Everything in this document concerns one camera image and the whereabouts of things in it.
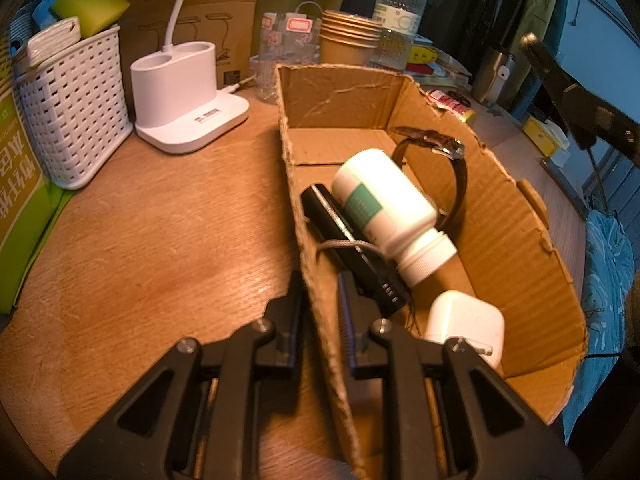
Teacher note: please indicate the patterned clear pouch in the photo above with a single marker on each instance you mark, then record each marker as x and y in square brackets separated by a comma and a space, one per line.
[287, 55]

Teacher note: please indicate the cardboard box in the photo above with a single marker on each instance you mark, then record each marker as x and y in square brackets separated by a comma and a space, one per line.
[500, 240]

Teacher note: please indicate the clear plastic water bottle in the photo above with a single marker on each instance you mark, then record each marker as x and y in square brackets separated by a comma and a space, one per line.
[400, 20]

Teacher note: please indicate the stack of brown paper cups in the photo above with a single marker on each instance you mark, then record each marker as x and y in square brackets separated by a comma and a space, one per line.
[350, 40]

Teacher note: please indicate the blue printed blanket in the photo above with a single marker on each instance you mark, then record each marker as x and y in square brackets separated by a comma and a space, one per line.
[605, 285]

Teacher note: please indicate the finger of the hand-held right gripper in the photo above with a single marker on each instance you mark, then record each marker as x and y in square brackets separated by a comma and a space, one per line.
[555, 77]

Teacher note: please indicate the blue cloth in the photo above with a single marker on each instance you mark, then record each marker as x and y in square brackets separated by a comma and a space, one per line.
[45, 10]

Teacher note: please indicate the white desk lamp base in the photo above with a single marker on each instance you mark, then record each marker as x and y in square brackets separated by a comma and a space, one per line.
[185, 100]

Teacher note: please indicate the stack of books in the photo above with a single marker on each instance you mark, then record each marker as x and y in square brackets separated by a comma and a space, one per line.
[440, 65]

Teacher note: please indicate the brown cardboard lamp carton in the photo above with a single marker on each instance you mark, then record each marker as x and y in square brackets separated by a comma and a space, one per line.
[145, 5]

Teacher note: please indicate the white woven plastic basket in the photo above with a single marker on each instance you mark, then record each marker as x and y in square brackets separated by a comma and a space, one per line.
[75, 115]

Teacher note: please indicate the steel travel mug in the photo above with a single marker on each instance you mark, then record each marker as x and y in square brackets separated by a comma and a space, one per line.
[492, 75]

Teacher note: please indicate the white earbuds case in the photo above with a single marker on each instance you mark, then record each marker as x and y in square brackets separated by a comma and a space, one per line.
[465, 325]

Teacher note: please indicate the black power bank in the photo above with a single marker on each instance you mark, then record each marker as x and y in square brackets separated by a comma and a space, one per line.
[340, 240]

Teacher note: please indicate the white pill bottle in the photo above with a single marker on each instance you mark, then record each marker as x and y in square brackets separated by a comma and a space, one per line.
[380, 200]

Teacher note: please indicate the yellow box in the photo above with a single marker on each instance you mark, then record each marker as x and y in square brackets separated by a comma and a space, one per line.
[545, 135]

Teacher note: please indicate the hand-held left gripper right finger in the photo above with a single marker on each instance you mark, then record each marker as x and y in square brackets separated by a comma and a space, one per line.
[345, 310]

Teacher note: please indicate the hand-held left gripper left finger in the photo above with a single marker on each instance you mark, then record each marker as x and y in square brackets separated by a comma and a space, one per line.
[292, 310]

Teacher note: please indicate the gold and red tube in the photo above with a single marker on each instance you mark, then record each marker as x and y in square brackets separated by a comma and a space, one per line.
[452, 101]

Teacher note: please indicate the green hanging jacket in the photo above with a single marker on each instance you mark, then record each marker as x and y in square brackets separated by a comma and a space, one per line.
[500, 5]

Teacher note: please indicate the yellow-green sponge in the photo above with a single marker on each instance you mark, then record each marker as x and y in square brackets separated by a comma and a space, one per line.
[90, 2]

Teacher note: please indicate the green printed packet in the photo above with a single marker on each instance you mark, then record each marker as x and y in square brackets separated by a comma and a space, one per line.
[20, 210]

